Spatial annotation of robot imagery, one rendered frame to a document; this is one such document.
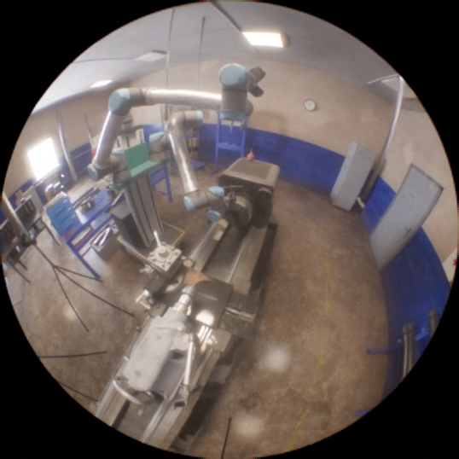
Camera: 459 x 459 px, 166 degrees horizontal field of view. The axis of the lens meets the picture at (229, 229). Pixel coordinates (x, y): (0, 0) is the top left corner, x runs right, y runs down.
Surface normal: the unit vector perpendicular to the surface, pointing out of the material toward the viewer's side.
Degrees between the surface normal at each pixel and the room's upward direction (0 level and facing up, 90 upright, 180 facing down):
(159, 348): 0
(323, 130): 90
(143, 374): 0
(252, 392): 0
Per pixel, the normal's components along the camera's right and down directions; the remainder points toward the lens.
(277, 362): 0.07, -0.71
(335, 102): -0.36, 0.63
